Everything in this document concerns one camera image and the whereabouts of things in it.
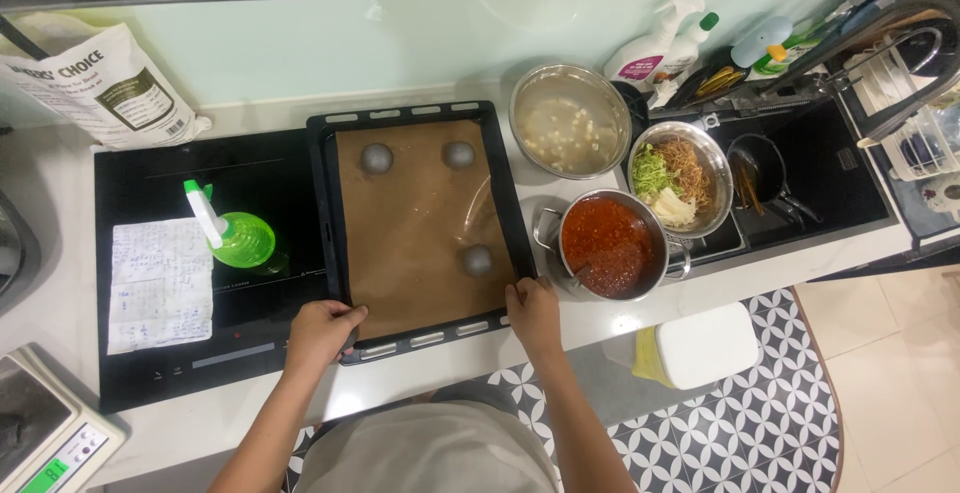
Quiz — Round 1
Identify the person's right hand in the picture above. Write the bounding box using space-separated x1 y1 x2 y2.
504 275 564 364

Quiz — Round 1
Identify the person's left hand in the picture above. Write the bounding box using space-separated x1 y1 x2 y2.
285 298 370 382

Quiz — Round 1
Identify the black baking tray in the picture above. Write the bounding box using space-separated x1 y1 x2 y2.
306 100 539 367

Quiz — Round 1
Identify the grey dough ball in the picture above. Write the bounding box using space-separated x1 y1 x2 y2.
441 139 477 171
360 142 395 176
460 244 495 278

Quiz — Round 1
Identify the steel pot with red sauce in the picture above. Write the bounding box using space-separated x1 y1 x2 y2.
533 188 693 304

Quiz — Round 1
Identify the green spray bottle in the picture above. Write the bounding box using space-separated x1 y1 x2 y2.
183 178 278 270

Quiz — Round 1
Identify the brown baking paper sheet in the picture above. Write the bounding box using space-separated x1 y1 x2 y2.
334 118 519 342

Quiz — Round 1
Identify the person's grey shirt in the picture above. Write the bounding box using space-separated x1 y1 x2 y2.
294 380 561 493

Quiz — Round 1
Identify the handwritten paper note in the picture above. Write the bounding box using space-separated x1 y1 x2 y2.
106 216 216 356

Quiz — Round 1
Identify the white bin with yellow bag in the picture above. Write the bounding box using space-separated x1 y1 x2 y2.
632 301 761 391

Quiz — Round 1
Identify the steel bowl with noodles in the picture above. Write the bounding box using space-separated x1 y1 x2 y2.
626 120 735 240

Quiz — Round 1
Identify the steel bowl with cloudy water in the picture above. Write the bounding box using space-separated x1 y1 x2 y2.
508 63 634 181

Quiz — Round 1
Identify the black induction cooktop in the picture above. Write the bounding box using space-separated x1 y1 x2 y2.
93 128 355 415

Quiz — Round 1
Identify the black round strainer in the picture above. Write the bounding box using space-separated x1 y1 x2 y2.
610 79 651 143

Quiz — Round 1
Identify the patterned grey floor mat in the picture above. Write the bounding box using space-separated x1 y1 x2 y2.
283 286 846 493

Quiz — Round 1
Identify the brown chopsticks pair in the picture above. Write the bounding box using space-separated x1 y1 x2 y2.
733 159 766 217

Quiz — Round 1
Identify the black frying pan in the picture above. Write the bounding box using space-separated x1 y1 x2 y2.
725 133 824 225

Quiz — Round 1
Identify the white spray bottle pink label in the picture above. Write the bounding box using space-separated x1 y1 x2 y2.
603 0 707 91

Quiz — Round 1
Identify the white kitchen scale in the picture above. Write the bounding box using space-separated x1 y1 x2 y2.
0 343 128 493

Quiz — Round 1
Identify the black sponge tray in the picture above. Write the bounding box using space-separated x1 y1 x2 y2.
666 62 753 111

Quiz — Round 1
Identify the white bottle green cap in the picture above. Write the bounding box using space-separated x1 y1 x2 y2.
654 11 720 97

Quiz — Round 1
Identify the black kitchen sink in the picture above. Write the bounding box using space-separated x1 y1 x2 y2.
648 94 895 263

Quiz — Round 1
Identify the white flour bag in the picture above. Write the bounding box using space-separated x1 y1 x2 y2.
0 12 213 152

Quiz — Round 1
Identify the green dish soap bottle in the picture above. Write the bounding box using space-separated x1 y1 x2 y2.
748 31 822 80

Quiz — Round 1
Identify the light blue soap bottle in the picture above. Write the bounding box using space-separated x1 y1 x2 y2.
730 16 795 69

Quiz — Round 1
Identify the steel sink faucet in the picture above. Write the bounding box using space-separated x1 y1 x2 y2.
756 25 945 98

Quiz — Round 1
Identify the white dish rack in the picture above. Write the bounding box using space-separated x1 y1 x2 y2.
843 0 960 183

